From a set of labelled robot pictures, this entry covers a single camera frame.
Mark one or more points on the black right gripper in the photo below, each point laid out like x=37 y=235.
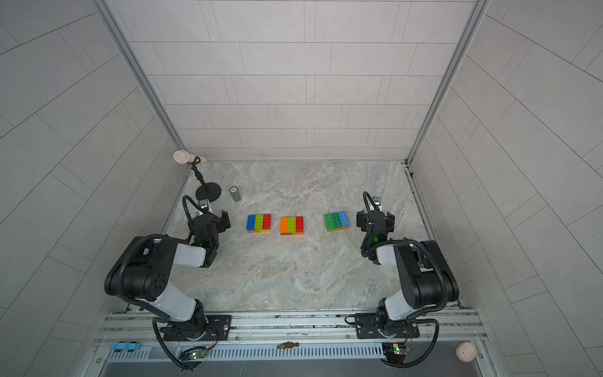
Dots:
x=374 y=221

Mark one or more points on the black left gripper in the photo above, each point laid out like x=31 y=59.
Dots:
x=219 y=222

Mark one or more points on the dark green lego brick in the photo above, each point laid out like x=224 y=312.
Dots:
x=329 y=221
x=336 y=221

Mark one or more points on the lime green lego brick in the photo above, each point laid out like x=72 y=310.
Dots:
x=291 y=224
x=259 y=222

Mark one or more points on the red lego brick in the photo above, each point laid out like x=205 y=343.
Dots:
x=266 y=222
x=299 y=225

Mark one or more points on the long orange lego brick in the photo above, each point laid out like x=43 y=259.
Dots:
x=284 y=226

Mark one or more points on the small dark blue lego brick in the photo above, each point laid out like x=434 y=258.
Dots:
x=251 y=220

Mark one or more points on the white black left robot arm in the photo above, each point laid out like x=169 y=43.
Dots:
x=142 y=275

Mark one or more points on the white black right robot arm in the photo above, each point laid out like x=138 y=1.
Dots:
x=427 y=283

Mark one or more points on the black microphone stand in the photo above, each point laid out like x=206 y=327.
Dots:
x=209 y=191

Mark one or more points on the green camouflage can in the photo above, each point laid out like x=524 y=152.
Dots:
x=235 y=194

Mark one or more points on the left circuit board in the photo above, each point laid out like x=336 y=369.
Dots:
x=193 y=354

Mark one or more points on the circuit board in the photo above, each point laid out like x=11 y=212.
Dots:
x=193 y=354
x=395 y=353

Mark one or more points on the right circuit board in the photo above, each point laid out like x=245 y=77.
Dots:
x=395 y=353

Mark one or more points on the light blue clip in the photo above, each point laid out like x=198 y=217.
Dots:
x=127 y=347

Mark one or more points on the brass fitting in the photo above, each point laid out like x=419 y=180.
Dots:
x=288 y=345

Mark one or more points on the beige round knob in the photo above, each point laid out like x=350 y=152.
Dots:
x=466 y=352

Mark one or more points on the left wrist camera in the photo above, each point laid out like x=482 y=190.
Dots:
x=204 y=204

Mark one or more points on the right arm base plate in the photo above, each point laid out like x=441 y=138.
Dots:
x=377 y=326

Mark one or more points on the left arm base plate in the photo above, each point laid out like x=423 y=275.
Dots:
x=210 y=328

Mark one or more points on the left metal corner post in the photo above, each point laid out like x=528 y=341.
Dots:
x=117 y=36

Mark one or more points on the metal corner frame post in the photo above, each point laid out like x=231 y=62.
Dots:
x=469 y=31

